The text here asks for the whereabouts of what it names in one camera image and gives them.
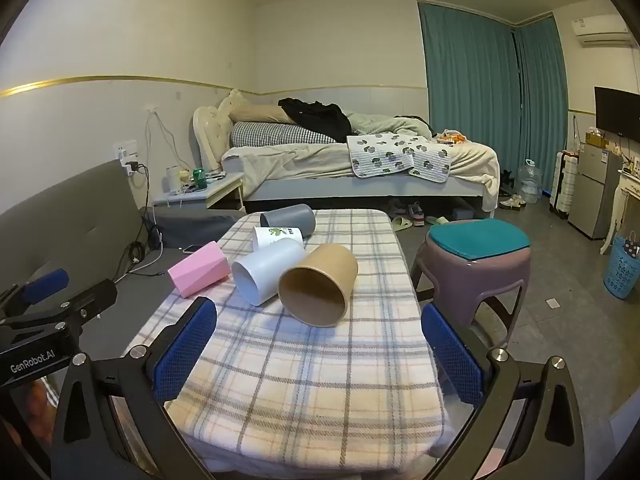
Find green slippers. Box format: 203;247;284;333
391;215;454;234

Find pink faceted cup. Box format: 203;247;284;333
167;241;232;299

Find blue laundry basket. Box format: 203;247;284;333
602;236;640;301

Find plaid table cloth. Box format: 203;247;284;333
122;208;448;476

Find black clothing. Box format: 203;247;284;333
278;97;354;144

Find purple plastic stool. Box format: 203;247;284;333
410;219;532;352

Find clear water jug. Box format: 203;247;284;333
517;159;543;205

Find bed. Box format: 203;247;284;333
192;105;501;218

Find white wall outlet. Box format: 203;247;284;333
113;140;139;167

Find white cable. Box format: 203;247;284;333
145;107;194;173

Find teal curtain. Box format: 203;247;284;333
515;15;571;197
417;2;519;211

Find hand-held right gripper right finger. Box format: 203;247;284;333
421;304;587;480

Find grey cup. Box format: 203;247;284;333
259;204;316;239

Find white tufted headboard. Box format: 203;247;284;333
193;106;234;172

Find pale green duvet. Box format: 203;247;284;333
347;112;437;139

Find grey sofa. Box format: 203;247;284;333
0;160;243;361

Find cream pillow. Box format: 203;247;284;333
216;89;296;125

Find teal seat cushion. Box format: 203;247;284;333
429;220;531;261

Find white suitcase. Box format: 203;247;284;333
549;150;581;220

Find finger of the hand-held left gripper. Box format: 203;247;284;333
0;268;71;317
59;279;119;333

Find white air conditioner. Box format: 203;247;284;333
570;15;631;49

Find grey nightstand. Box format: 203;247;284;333
152;171;246;212

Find printed quilted mat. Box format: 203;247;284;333
346;132;452;184

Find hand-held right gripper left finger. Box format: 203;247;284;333
50;296;218;480

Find grey sneakers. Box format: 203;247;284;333
389;200;426;227

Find brown paper cup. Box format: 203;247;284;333
278;243;359;328

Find black television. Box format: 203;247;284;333
594;86;640;145

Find white printed cup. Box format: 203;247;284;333
252;225;305;253

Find white dresser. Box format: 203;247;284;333
600;167;640;256

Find black cable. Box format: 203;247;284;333
116;161;165;282

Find checked pillow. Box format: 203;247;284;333
231;121;348;147

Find silver small fridge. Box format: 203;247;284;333
567;142;624;240

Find pale blue cup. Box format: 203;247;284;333
231;238;307;307

